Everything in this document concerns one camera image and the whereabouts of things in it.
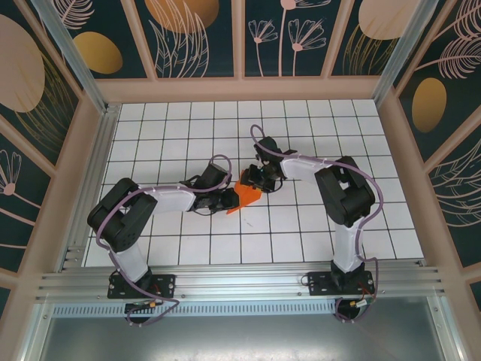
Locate orange paper sheet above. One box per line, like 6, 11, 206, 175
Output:
225, 168, 264, 216

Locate grey steel sheet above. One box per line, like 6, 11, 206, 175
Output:
33, 314, 465, 361

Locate long aluminium mounting rail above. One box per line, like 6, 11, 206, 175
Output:
35, 262, 448, 302

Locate wall panel with pink flowers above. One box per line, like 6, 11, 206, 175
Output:
244, 0, 341, 79

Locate perforated metal cable tray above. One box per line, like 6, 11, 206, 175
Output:
50, 303, 439, 319

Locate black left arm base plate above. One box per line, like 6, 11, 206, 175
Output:
107, 272, 177, 300

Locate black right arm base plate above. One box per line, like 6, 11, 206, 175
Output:
306, 270, 376, 296

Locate aluminium side rail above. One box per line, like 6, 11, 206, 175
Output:
58, 103, 121, 272

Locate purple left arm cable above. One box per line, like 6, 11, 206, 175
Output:
95, 153, 232, 329

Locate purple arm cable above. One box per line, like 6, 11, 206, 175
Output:
250, 123, 384, 324
95, 153, 232, 329

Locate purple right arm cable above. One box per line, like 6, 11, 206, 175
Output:
250, 123, 384, 324

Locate wall panel circle and leaves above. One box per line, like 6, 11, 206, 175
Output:
134, 0, 242, 80

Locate wall panel feather gold oval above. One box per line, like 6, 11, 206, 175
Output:
394, 0, 481, 163

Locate aluminium corner post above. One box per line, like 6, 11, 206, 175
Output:
32, 0, 110, 114
371, 0, 439, 108

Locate wall panel pale circle grass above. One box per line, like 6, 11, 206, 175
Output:
329, 0, 409, 78

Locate wall panel with gold oval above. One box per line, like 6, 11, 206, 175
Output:
56, 0, 156, 80

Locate wall panel pink feathers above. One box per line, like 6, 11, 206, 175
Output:
426, 138, 481, 268

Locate wall panel single flower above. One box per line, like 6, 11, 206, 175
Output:
0, 123, 53, 272

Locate wall panel large pale circle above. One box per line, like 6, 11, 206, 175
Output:
0, 13, 84, 171

